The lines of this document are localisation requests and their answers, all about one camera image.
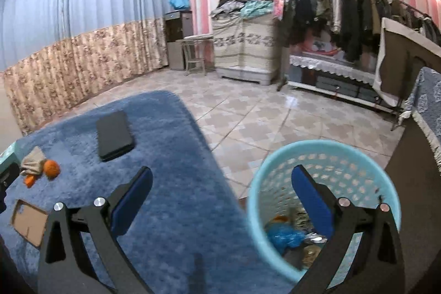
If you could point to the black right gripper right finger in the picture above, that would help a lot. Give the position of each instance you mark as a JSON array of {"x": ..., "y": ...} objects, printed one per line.
[{"x": 378, "y": 265}]

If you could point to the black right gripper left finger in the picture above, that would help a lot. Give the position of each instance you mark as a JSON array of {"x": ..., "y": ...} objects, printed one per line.
[{"x": 64, "y": 265}]

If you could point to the newspaper piece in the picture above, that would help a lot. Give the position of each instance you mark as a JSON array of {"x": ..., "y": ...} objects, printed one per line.
[{"x": 299, "y": 219}]

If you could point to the blue plastic bottle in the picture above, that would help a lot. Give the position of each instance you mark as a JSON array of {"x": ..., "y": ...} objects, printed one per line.
[{"x": 284, "y": 237}]

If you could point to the teal cardboard box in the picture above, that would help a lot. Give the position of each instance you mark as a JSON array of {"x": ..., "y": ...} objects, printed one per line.
[{"x": 9, "y": 156}]

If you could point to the orange round lid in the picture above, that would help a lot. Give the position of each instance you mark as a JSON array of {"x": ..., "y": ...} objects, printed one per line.
[{"x": 30, "y": 180}]

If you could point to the beige crumpled cloth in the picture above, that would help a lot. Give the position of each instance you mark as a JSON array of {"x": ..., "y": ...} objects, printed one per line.
[{"x": 33, "y": 162}]

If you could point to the orange fruit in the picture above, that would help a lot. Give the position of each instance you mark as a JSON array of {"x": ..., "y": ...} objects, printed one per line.
[{"x": 51, "y": 169}]

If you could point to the brown cardboard sheet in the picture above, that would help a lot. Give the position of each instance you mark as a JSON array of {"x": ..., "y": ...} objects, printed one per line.
[{"x": 29, "y": 222}]

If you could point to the light blue plastic basket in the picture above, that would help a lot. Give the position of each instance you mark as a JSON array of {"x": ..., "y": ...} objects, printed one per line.
[{"x": 346, "y": 171}]

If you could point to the black cushion pad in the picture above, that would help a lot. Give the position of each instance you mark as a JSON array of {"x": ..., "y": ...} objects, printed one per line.
[{"x": 114, "y": 136}]

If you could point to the blue plush rug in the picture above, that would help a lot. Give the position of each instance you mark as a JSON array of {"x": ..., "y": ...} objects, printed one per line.
[{"x": 190, "y": 236}]

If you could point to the blue and floral curtain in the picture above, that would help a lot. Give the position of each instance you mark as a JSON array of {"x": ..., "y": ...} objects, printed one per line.
[{"x": 56, "y": 54}]

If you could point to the low tv cabinet lace cover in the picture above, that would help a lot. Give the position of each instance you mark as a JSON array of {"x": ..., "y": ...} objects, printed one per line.
[{"x": 335, "y": 79}]

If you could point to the small folding table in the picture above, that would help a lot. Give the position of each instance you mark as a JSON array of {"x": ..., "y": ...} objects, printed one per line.
[{"x": 193, "y": 48}]

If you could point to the grey water dispenser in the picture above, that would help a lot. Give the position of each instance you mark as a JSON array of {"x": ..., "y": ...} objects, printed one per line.
[{"x": 178, "y": 25}]

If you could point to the blue bag on dispenser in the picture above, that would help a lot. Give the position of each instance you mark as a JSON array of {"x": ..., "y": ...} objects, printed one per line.
[{"x": 180, "y": 4}]

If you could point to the cabinet with patterned cloth cover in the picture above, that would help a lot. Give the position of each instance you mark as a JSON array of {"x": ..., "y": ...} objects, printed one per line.
[{"x": 246, "y": 49}]

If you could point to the clothes rack with dark garments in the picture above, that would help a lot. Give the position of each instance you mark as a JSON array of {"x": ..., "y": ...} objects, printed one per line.
[{"x": 347, "y": 31}]

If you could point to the pile of folded clothes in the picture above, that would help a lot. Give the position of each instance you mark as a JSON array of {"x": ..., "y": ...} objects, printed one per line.
[{"x": 246, "y": 9}]

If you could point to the brown board with white frame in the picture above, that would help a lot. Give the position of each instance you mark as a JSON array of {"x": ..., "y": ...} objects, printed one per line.
[{"x": 402, "y": 53}]

